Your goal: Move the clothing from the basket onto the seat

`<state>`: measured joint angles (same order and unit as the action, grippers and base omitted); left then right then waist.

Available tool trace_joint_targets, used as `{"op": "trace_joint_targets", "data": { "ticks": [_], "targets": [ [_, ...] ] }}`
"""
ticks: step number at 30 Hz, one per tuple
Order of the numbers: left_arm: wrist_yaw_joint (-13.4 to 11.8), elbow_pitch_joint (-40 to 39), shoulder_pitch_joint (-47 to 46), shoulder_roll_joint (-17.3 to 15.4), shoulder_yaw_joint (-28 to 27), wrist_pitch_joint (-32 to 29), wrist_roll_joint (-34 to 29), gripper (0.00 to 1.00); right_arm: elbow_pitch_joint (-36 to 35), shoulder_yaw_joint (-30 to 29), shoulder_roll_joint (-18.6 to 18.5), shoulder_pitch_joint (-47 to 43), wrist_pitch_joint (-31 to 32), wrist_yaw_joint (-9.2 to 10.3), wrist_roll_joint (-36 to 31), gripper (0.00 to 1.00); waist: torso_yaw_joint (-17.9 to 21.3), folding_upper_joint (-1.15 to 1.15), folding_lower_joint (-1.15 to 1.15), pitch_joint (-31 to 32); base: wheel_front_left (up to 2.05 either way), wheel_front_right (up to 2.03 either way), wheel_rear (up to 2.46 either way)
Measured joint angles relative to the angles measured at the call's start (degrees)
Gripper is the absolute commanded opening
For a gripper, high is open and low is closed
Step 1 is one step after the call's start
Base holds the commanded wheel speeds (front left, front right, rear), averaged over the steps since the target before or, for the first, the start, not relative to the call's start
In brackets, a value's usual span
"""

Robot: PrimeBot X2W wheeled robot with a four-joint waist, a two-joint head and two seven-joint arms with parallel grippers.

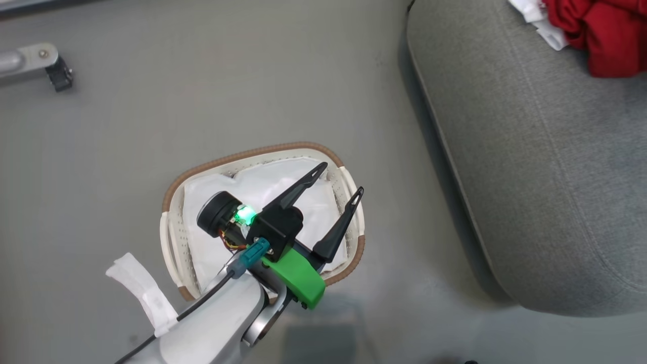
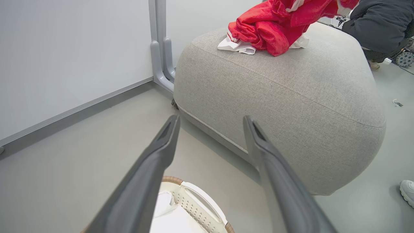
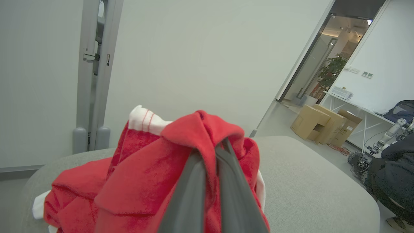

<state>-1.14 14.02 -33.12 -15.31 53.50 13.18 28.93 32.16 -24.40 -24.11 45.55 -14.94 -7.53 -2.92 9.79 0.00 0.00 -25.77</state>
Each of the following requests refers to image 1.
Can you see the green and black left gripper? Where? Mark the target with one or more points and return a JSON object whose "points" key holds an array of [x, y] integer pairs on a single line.
{"points": [[298, 280]]}

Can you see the red and white garment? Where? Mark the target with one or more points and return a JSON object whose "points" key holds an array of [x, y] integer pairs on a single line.
{"points": [[611, 35]]}

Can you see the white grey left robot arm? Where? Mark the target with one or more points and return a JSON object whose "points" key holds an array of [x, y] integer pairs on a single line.
{"points": [[217, 323]]}

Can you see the grey fabric sofa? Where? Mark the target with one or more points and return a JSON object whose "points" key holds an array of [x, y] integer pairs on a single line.
{"points": [[530, 167]]}

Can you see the white basket liner cloth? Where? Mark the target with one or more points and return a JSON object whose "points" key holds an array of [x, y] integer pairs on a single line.
{"points": [[258, 184]]}

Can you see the white laundry basket brown rim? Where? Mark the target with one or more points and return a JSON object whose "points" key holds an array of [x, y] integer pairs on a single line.
{"points": [[169, 242]]}

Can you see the white tape strip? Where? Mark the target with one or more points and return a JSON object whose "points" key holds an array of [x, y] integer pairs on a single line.
{"points": [[146, 293]]}

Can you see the black caster wheel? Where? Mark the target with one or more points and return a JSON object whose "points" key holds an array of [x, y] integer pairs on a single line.
{"points": [[60, 77]]}

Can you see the grey partition foot with plate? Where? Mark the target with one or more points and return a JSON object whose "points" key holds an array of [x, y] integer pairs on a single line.
{"points": [[25, 60]]}

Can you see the black round wrist camera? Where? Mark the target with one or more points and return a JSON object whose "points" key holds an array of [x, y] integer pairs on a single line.
{"points": [[217, 215]]}

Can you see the grey partition bottom rail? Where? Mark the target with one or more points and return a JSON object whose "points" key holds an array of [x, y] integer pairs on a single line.
{"points": [[30, 5]]}

